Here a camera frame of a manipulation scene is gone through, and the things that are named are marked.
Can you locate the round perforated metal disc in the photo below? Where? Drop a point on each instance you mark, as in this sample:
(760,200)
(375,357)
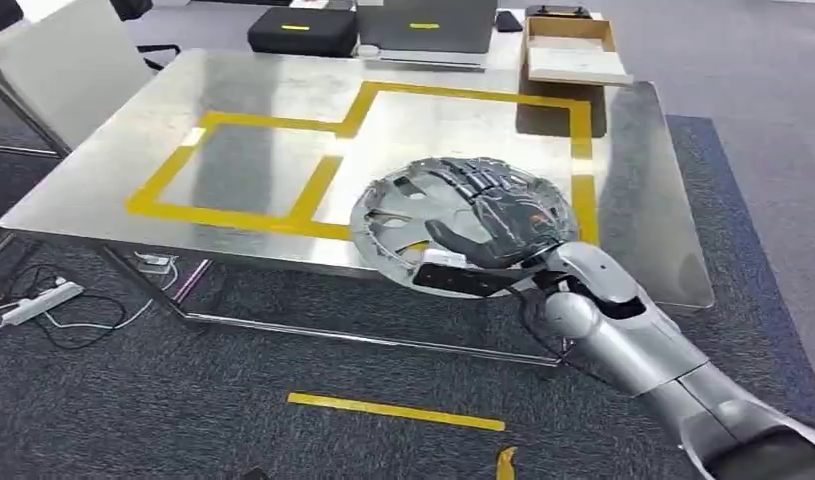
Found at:
(440,189)

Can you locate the long yellow floor tape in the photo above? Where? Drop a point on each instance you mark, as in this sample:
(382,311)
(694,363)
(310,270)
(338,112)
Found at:
(394,411)

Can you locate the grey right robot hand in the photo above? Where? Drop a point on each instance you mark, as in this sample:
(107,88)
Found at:
(506,225)

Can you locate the cardboard box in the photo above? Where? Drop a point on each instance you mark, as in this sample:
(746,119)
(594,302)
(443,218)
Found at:
(569,28)

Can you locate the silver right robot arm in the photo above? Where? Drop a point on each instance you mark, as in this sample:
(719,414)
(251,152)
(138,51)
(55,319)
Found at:
(645,344)

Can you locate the black phone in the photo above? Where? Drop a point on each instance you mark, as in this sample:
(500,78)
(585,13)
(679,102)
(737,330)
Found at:
(508,21)

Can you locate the black zip case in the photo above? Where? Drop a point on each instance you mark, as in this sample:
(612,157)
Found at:
(301,36)

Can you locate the silver laptop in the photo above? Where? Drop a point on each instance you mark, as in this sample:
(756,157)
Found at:
(427,60)

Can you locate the steel bench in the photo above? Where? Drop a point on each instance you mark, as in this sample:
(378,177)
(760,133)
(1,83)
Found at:
(261,86)

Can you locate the black office chair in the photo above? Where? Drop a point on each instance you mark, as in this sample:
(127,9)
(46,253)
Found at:
(156,50)

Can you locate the short yellow tape piece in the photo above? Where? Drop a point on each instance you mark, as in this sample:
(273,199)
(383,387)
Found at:
(506,464)

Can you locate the white power adapter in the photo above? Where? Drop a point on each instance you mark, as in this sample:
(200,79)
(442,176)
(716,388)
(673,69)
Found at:
(154,262)

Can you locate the white board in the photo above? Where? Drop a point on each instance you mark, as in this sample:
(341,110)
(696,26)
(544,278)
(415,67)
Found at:
(69,66)

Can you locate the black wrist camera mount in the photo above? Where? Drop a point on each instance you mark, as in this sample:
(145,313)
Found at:
(460,279)

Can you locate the white foam sheet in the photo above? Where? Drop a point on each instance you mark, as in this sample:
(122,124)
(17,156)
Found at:
(579,65)

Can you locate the white power strip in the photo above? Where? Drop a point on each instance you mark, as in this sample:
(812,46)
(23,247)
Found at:
(42,303)

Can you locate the grey case with yellow label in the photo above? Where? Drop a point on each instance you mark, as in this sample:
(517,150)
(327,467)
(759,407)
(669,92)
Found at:
(427,36)

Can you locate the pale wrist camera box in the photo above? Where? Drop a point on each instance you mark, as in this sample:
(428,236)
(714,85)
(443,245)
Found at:
(447,258)

